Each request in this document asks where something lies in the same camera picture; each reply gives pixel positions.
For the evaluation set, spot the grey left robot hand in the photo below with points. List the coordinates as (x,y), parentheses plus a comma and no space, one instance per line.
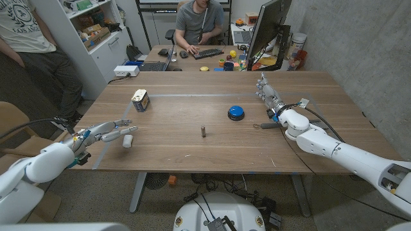
(96,133)

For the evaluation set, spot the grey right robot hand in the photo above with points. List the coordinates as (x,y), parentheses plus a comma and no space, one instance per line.
(271,96)

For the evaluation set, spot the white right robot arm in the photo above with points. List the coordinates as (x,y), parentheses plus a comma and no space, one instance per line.
(353,160)

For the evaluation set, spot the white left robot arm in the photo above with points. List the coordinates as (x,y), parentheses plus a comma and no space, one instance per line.
(29,173)

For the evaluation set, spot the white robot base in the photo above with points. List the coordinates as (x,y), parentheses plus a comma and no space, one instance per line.
(221,208)

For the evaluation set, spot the blue push button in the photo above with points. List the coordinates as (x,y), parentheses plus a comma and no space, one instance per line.
(236,111)

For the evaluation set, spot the small brown battery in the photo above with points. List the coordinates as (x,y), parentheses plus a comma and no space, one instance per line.
(203,131)

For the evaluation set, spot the yellow plate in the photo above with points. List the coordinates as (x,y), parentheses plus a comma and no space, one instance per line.
(268,60)

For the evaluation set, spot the red cup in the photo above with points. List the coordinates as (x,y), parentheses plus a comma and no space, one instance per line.
(301,57)

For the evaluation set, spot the dark blue cup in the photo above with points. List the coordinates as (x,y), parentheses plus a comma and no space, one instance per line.
(228,66)

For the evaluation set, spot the small printed carton box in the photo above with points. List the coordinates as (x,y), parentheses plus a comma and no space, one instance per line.
(140,100)

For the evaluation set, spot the yellow ball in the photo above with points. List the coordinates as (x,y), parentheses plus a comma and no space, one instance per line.
(233,54)

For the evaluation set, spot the white plastic canister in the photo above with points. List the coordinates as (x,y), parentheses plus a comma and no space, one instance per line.
(297,43)

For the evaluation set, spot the silver laptop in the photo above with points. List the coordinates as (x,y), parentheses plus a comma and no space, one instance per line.
(243,37)

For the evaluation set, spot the light wooden chair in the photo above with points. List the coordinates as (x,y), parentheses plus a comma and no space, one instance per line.
(29,147)

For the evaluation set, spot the white power box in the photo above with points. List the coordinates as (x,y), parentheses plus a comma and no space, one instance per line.
(126,71)

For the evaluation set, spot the black computer monitor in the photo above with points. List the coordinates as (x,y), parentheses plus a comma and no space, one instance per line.
(268,25)

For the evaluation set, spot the grey metal table leg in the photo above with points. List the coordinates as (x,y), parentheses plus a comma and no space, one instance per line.
(137,192)
(301,195)

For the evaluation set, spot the yellow round lid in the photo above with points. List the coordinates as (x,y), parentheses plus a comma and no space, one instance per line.
(204,68)

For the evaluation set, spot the white shelf cabinet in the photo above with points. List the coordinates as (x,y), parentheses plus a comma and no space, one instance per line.
(102,57)

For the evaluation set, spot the black keyboard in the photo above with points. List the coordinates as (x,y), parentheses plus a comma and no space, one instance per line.
(208,53)

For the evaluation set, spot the black round floor fan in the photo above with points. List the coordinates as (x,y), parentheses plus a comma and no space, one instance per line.
(156,180)

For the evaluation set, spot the small wooden orange box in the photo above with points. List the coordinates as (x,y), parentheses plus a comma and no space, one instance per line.
(251,18)

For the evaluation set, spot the wooden office desk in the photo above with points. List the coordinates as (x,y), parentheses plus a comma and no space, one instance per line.
(192,64)

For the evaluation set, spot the dark open laptop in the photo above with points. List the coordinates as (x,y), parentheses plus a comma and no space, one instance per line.
(154,66)

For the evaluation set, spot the black backpack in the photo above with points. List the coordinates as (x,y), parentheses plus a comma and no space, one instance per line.
(132,52)

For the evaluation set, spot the small orange block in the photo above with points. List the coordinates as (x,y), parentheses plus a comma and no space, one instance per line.
(172,180)

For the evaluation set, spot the cardboard box on shelf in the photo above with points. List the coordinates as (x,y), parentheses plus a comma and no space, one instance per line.
(96,39)

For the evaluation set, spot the black computer mouse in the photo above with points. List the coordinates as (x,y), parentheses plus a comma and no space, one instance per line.
(183,54)

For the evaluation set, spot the person in grey t-shirt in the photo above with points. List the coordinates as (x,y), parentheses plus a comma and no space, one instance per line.
(196,22)

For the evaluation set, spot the black power adapter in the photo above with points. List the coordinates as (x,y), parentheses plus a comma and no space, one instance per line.
(269,204)

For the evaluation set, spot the black office chair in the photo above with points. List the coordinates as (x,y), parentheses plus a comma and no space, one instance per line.
(169,33)

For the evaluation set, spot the person in white t-shirt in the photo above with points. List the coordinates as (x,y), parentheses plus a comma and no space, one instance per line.
(19,25)

